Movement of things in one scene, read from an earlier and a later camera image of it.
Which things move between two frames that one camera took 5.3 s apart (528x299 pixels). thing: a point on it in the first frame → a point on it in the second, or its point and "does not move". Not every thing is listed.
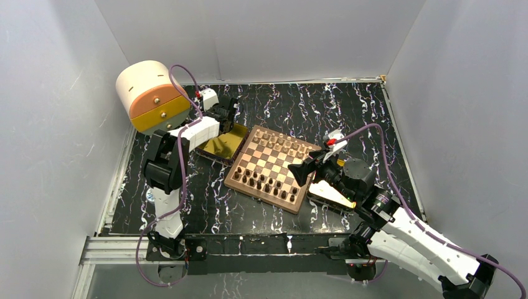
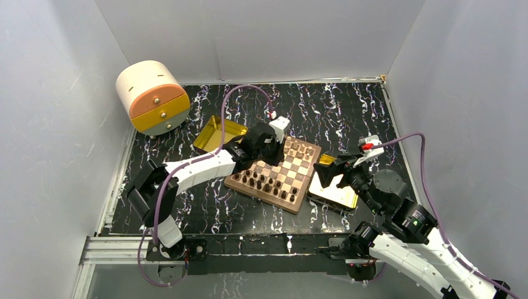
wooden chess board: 261,170 does not move
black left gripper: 212,109 → 279,152
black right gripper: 301,171 → 325,172
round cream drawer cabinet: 147,93 does not move
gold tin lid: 328,190 does not move
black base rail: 254,254 does not move
